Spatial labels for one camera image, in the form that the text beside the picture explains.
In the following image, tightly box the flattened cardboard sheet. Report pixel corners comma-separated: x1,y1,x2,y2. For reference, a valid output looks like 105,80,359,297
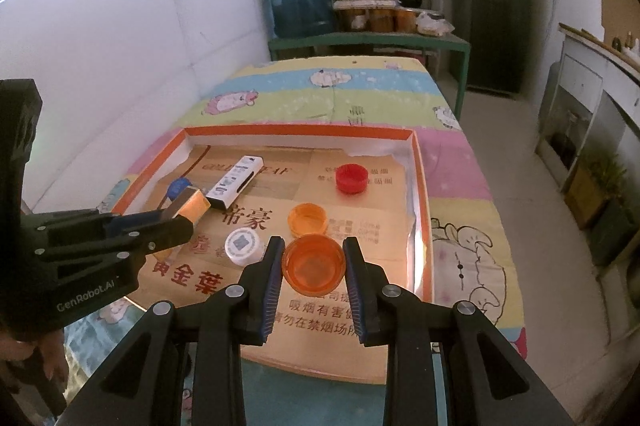
145,145,418,372

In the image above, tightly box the large orange translucent lid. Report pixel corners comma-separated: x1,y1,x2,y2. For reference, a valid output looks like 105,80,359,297
281,233,347,297

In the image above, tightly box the green table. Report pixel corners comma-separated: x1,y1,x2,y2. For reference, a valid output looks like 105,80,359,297
267,30,472,107

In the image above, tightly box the long white box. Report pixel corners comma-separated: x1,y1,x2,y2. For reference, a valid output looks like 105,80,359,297
206,155,265,211

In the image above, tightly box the person's left hand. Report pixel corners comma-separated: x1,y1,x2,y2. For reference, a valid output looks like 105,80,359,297
0,328,70,382

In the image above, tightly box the small orange cap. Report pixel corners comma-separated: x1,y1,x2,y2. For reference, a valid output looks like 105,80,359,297
287,203,330,237

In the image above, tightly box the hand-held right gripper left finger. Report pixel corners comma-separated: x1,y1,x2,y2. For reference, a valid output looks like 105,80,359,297
57,235,287,426

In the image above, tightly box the printed cartoon blanket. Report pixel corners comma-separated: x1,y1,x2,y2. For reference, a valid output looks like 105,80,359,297
65,57,528,426

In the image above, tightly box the dark green crate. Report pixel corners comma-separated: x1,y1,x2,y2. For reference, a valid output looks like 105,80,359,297
590,201,640,267

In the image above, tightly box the red bottle cap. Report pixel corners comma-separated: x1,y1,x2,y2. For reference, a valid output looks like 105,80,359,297
335,163,370,195

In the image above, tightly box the blue bottle cap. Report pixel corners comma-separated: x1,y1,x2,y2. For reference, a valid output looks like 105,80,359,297
167,178,193,201

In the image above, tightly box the orange food jar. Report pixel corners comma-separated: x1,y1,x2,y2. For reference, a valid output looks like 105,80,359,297
340,8,368,32
396,7,419,33
369,7,396,33

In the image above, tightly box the row of bottles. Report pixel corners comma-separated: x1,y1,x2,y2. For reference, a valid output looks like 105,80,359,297
610,33,640,57

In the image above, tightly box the small orange box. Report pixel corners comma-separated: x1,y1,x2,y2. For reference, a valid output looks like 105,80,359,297
162,186,211,227

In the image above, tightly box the white kitchen cabinet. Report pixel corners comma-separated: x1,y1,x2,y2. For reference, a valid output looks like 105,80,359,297
535,23,640,257

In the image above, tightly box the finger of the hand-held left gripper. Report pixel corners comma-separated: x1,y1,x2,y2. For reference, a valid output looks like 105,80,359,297
99,207,174,233
129,216,194,257

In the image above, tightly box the clear plastic bag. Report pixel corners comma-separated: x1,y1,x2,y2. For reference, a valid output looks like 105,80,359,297
416,12,455,36

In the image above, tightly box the crate of green plants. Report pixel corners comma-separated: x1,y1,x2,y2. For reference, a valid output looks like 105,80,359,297
565,153,631,227

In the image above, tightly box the white bottle cap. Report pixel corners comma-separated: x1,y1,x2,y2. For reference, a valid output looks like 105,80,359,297
223,228,266,267

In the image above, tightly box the cardboard panel on wall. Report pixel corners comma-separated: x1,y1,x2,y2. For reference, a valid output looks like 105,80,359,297
600,0,640,51

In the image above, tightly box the dark green refrigerator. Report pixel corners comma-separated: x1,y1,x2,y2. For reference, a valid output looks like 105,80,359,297
448,0,532,95

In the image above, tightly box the orange-rimmed shallow box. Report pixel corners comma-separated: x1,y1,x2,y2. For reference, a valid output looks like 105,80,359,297
112,124,433,384

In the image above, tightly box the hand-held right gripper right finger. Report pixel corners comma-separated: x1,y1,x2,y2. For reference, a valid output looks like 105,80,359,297
342,236,576,426

